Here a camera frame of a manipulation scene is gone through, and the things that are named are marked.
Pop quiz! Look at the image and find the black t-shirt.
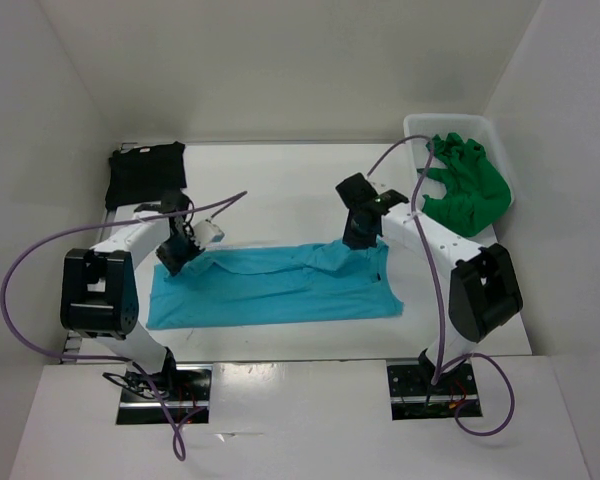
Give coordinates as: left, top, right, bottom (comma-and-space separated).
105, 142, 187, 211

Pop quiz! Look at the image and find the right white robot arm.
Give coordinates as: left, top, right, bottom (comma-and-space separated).
336, 173, 523, 393

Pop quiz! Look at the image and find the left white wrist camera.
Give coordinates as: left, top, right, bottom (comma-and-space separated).
193, 219, 225, 249

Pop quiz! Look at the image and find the light blue t-shirt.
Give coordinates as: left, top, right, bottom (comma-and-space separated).
147, 240, 404, 330

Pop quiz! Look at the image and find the white plastic basket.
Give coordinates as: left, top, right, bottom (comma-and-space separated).
403, 113, 515, 206

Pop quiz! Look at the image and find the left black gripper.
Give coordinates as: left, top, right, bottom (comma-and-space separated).
155, 229, 204, 275

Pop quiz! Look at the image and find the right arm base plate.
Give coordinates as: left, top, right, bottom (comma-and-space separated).
386, 359, 482, 421

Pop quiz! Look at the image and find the green t-shirt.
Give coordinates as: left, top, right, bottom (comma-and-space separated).
420, 132, 512, 237

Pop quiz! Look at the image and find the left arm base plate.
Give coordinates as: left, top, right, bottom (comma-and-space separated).
103, 363, 213, 426

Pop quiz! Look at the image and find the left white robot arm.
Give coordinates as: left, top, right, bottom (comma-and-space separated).
60, 190, 204, 400

